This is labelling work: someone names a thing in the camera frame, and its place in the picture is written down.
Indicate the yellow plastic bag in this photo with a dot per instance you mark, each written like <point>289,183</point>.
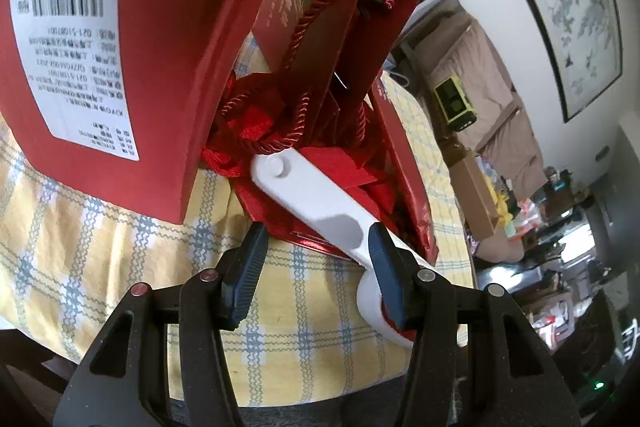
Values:
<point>504,217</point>

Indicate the green portable radio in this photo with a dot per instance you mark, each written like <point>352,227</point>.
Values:
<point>457,109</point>

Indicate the long red envelope pack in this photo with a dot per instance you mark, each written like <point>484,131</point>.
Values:
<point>412,214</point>

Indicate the red foil gift bag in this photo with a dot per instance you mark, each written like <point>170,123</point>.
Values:
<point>322,57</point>

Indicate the red carton with label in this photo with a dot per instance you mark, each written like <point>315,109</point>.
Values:
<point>116,97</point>

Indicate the shallow cardboard tray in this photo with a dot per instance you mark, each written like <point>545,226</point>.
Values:
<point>475,201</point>

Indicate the yellow plaid tablecloth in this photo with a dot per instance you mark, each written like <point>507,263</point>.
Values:
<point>68,258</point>

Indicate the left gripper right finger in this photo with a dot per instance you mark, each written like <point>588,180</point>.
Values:
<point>513,380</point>

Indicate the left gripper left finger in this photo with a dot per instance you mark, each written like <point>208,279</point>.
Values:
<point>123,378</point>

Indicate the brown sofa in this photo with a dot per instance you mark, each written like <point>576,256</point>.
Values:
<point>448,41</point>

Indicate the white red lint brush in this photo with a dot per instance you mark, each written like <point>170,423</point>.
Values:
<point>309,195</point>

